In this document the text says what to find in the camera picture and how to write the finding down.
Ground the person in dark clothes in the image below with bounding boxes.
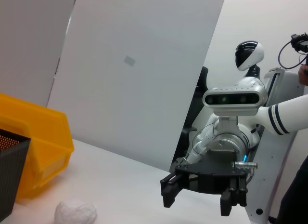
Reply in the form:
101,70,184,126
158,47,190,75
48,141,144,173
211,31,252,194
276,156,308,224

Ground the black handheld controller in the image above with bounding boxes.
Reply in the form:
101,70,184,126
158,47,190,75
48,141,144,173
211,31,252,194
290,33,308,53

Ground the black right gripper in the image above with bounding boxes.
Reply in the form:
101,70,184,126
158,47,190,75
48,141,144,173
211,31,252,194
160,150,248,216

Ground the white partition board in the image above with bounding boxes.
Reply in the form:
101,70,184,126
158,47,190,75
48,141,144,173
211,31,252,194
47,0,227,173

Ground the black mesh pen holder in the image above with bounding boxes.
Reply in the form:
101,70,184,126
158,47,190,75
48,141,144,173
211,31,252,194
0,128,31,216

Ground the white paper ball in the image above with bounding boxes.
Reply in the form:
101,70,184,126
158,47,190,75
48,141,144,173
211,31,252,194
54,199,98,224

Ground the yellow plastic storage bin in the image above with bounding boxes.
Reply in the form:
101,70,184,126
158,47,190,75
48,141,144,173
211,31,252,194
0,92,75,200

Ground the right wrist connector cable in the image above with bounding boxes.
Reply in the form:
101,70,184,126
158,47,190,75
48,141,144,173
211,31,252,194
232,160,258,186

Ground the dark looped cable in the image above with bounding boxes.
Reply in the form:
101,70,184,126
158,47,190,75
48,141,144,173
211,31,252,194
278,40,308,70

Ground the white black robot head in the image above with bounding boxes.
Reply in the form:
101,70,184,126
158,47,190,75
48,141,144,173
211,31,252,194
234,40,265,72

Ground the bystander bare hand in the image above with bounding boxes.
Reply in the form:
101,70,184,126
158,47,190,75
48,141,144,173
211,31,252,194
297,65,308,86

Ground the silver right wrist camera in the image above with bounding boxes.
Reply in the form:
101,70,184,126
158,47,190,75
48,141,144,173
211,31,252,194
202,86,268,135

